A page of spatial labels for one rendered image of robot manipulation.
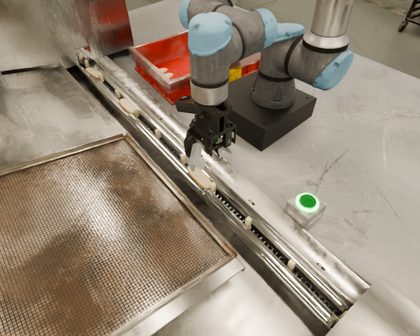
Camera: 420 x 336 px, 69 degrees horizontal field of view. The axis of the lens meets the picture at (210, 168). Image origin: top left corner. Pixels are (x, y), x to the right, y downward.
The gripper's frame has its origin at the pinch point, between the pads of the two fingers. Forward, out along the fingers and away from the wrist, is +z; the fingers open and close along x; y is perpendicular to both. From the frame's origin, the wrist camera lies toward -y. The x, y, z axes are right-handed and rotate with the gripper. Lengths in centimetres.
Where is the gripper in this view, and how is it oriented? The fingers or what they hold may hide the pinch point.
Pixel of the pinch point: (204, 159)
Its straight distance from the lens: 78.6
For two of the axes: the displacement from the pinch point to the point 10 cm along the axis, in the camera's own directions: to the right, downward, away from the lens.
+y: 6.2, 5.8, -5.3
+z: 0.0, 6.7, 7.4
